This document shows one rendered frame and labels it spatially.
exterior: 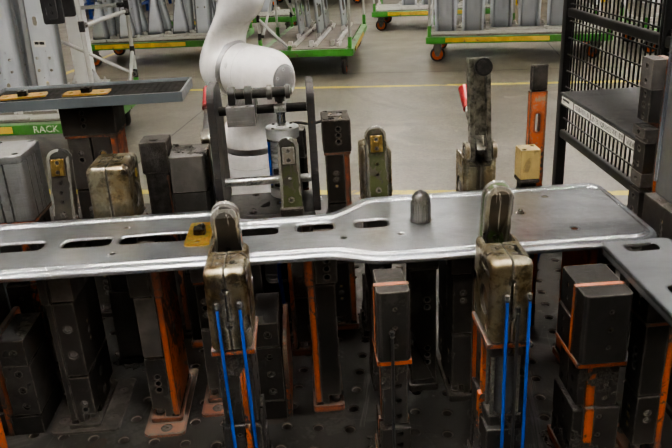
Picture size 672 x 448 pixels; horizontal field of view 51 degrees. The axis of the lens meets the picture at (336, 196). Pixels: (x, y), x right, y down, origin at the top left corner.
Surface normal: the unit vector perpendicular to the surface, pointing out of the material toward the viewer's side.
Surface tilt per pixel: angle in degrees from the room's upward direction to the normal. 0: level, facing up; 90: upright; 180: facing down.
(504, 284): 90
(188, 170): 90
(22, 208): 90
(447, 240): 0
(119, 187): 90
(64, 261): 0
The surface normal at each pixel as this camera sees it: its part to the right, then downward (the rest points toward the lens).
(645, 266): -0.05, -0.93
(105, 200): 0.06, 0.36
